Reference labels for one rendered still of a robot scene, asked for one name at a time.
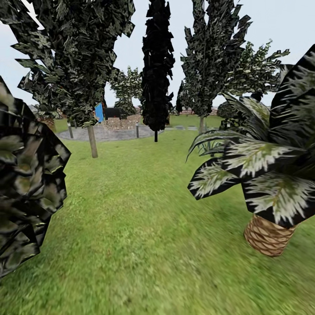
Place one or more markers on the charcoal grill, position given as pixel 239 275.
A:
pixel 111 112

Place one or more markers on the garden chair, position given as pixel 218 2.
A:
pixel 117 125
pixel 136 116

